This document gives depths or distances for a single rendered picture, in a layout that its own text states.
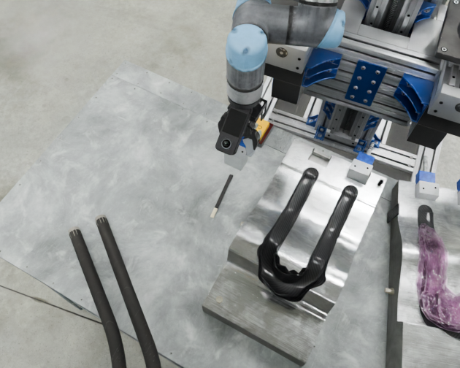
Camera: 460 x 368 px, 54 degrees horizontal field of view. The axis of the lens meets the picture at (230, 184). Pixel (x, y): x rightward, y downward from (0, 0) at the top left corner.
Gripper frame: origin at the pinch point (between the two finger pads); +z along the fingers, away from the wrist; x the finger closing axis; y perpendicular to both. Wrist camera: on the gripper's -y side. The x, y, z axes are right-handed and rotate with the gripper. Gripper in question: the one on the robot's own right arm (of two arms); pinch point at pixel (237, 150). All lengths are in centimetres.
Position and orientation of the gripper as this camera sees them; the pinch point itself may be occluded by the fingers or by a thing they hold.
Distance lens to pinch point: 111.6
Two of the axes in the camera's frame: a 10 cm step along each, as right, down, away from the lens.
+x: -8.8, -4.3, 2.2
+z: -0.1, 4.7, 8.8
